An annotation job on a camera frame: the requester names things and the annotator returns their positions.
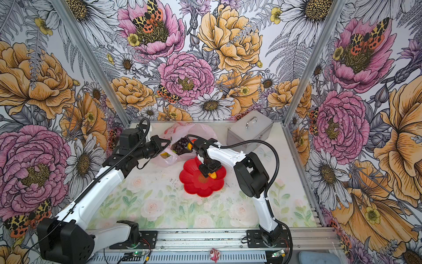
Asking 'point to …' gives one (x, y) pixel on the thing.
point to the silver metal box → (254, 126)
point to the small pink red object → (214, 254)
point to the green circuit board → (278, 253)
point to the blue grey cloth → (318, 257)
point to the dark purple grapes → (180, 146)
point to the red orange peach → (189, 146)
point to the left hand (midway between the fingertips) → (170, 145)
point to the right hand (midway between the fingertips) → (212, 176)
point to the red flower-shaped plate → (194, 181)
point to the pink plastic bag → (195, 131)
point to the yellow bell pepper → (165, 155)
